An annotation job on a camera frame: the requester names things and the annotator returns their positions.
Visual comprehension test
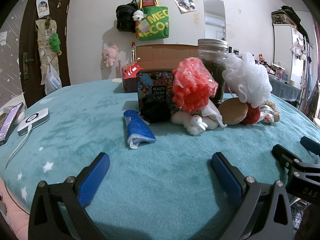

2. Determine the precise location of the red plush ball with tag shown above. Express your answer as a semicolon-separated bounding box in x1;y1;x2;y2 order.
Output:
241;103;260;125

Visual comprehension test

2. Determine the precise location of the cream knitted scrunchie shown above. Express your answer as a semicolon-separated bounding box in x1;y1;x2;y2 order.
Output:
258;99;280;125

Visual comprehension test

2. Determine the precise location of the tan round powder puff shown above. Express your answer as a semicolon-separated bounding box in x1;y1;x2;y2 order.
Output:
218;98;248;125

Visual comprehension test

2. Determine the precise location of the white mesh bath pouf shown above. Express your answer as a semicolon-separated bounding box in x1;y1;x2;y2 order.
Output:
222;53;272;108

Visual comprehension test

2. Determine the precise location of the white tissue cloth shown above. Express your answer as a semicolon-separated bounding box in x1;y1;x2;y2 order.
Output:
200;99;227;128

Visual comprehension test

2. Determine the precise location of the white fluffy bunny hair clip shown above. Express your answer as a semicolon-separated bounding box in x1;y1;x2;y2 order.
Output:
171;111;219;135

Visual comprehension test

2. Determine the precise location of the red mesh bath pouf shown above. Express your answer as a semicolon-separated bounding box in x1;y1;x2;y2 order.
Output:
172;57;219;113

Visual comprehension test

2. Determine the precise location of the blue cloth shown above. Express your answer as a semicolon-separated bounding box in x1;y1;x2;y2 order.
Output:
124;109;156;150

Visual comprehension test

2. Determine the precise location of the side table grey cloth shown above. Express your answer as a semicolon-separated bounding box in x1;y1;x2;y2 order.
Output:
269;77;300;103

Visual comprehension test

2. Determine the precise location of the white power bank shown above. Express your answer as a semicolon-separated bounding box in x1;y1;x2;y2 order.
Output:
17;108;50;136

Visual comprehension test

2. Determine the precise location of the smartphone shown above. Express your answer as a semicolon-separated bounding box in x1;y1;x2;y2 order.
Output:
0;102;24;145

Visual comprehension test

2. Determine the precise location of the white refrigerator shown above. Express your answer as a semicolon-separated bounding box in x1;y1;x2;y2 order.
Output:
273;24;305;89

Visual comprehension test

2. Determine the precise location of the large jar dark tea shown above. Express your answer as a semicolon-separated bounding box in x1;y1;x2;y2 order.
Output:
197;38;228;107

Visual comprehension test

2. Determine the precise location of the dark brown door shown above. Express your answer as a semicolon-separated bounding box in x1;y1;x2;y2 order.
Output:
19;0;71;107

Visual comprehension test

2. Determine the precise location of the basket on refrigerator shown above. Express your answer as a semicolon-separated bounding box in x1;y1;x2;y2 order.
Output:
271;9;295;25

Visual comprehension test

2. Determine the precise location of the white plastic bag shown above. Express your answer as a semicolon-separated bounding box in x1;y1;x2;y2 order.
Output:
44;63;62;95

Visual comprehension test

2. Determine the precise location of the cardboard box red interior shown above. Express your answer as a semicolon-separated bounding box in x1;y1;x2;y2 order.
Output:
121;44;198;93

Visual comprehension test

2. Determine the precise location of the green plush dinosaur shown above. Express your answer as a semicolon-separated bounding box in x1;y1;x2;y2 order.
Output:
49;33;62;55

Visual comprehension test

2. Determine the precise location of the green tote bag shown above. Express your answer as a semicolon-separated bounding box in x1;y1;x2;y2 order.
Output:
135;0;169;41

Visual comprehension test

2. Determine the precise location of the beige hanging door organizer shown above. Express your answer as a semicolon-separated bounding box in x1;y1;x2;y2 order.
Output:
35;19;60;85

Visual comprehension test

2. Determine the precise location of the photo card on door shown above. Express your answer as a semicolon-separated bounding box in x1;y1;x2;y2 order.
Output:
36;0;50;18

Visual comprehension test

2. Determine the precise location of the white charging cable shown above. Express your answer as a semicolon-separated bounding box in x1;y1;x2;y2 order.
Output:
3;125;33;178

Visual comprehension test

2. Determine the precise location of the wall mirror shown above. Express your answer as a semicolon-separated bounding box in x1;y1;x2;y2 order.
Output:
203;0;226;41

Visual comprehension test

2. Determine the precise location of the pink plush on wall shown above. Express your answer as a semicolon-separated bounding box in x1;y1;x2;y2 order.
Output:
103;44;118;67

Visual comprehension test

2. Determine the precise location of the photo collage on wall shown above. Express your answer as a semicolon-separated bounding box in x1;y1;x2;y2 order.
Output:
174;0;196;14

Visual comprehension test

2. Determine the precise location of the small white plush keychain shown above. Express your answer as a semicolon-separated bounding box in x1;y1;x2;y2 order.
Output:
132;10;145;22

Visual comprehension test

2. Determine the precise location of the black bag on wall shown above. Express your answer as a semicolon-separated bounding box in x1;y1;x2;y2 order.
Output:
116;0;138;33

